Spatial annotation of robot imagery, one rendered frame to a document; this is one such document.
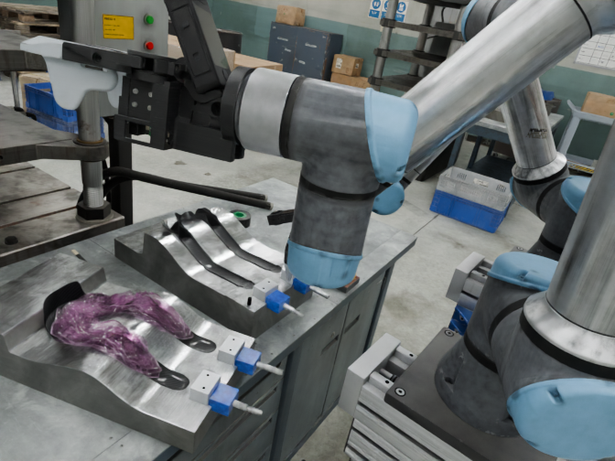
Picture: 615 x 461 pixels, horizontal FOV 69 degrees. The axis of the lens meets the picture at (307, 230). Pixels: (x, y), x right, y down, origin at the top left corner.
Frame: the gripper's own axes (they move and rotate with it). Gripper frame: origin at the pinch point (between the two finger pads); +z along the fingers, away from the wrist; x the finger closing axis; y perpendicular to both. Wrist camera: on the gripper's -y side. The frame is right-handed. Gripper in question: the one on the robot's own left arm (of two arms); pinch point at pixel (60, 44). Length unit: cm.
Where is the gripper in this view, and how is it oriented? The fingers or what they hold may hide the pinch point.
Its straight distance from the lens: 53.7
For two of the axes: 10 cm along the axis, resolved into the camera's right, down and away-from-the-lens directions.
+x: 2.1, -2.7, 9.4
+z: -9.6, -2.5, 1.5
